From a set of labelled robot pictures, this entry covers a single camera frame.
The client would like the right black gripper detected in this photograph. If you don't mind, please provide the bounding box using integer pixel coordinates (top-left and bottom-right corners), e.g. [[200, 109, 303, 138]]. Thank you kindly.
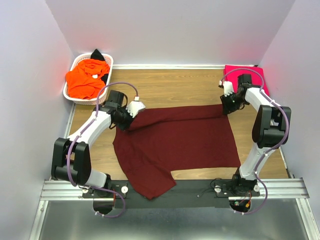
[[219, 91, 247, 116]]

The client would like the maroon t shirt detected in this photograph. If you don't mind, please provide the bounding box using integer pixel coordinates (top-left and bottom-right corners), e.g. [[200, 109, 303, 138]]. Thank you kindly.
[[113, 104, 241, 200]]

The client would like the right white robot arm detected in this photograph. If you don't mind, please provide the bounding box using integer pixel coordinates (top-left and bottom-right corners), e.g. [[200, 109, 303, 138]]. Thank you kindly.
[[219, 74, 292, 196]]

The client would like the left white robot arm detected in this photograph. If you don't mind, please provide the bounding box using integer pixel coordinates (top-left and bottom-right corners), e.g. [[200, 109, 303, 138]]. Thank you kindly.
[[51, 90, 134, 198]]

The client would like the folded pink t shirt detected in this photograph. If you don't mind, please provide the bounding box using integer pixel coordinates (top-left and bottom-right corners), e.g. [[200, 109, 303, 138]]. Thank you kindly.
[[223, 65, 270, 96]]

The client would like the orange t shirt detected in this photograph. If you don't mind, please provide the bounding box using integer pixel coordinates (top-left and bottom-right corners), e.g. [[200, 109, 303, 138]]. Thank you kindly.
[[65, 58, 110, 100]]

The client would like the white laundry basket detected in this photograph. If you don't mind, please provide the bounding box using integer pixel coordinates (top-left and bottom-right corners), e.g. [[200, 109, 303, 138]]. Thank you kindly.
[[62, 53, 114, 106]]

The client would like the black t shirt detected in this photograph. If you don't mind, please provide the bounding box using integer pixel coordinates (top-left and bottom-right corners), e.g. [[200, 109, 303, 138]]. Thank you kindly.
[[90, 49, 110, 85]]

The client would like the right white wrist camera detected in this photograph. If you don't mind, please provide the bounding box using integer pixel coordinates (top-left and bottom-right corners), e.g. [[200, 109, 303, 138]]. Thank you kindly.
[[222, 81, 234, 97]]

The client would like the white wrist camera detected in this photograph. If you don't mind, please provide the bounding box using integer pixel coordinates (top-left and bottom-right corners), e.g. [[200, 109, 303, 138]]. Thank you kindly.
[[125, 100, 146, 119], [222, 81, 234, 97]]

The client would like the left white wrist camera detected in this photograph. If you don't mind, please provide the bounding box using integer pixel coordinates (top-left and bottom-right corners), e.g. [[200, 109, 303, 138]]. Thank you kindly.
[[125, 100, 146, 119]]

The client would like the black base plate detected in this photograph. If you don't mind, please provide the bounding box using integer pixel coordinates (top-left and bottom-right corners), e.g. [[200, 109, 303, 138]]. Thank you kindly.
[[82, 178, 261, 210]]

